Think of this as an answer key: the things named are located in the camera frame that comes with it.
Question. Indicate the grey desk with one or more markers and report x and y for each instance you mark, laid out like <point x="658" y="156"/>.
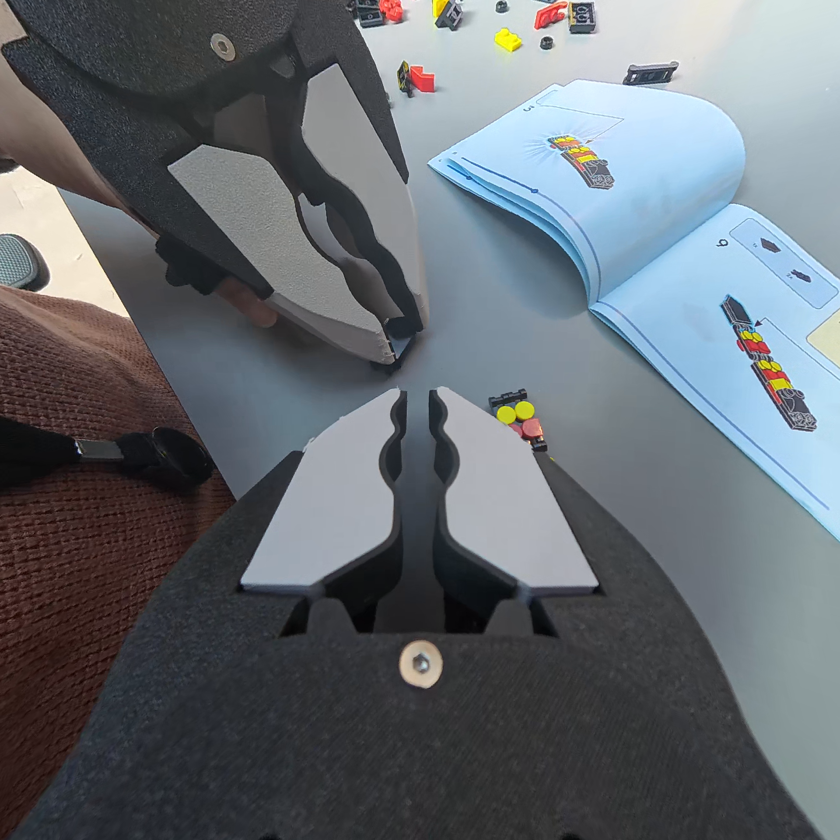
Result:
<point x="525" y="315"/>

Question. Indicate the brown knitted sweater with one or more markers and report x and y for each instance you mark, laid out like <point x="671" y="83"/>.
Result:
<point x="79" y="590"/>

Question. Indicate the multicoloured toy brick assembly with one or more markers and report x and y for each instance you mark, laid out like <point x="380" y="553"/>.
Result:
<point x="518" y="423"/>

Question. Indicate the blue instruction booklet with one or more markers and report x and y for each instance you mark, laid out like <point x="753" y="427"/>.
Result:
<point x="656" y="197"/>

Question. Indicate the grey mesh shoe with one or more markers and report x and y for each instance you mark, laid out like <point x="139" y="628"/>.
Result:
<point x="19" y="262"/>

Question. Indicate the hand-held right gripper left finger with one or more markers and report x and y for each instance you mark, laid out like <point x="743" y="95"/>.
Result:
<point x="328" y="512"/>

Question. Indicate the red curved brick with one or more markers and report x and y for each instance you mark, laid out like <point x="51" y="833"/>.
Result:
<point x="548" y="16"/>

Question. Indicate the black studded brick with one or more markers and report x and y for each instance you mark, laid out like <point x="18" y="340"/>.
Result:
<point x="582" y="16"/>

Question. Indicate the black flat brick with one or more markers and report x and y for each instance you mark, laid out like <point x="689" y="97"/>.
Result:
<point x="404" y="77"/>

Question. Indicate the person's left hand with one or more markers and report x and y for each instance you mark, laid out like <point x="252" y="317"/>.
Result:
<point x="253" y="308"/>

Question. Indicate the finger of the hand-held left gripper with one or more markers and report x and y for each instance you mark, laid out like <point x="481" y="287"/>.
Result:
<point x="354" y="144"/>
<point x="256" y="216"/>

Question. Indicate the yellow and black brick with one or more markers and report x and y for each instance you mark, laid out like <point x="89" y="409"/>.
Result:
<point x="441" y="8"/>

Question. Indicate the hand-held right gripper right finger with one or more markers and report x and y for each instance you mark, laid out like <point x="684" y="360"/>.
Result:
<point x="512" y="518"/>

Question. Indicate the red corner brick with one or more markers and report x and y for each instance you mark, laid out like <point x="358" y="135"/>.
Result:
<point x="423" y="80"/>

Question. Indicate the black long plate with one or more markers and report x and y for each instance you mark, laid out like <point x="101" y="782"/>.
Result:
<point x="649" y="73"/>

